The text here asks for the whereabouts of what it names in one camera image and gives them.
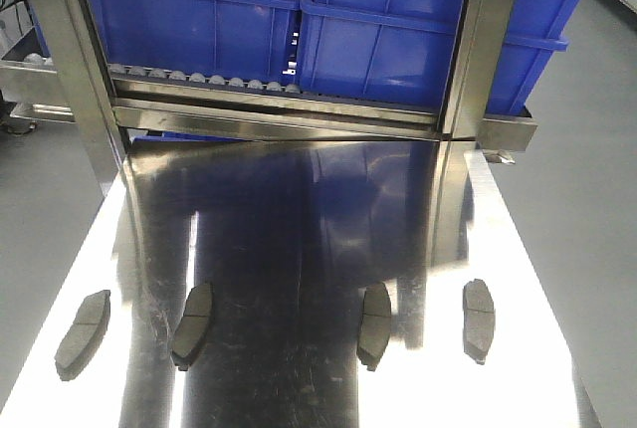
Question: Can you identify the left blue plastic crate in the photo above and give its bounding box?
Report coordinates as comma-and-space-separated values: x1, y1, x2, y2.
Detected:
29, 0, 302, 85

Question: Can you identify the stainless steel roller rack frame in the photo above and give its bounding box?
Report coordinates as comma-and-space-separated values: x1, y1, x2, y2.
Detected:
1, 0, 536, 191

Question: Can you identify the grey brake pad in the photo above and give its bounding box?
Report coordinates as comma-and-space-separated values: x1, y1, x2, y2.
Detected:
356, 282, 392, 371
463, 279, 496, 364
54, 290, 110, 381
170, 282, 214, 371

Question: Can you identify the blue plastic crate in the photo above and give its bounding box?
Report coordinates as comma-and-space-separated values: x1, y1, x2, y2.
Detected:
29, 0, 302, 85
298, 0, 579, 115

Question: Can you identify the right blue plastic crate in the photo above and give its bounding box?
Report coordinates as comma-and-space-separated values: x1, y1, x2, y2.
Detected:
298, 0, 579, 115

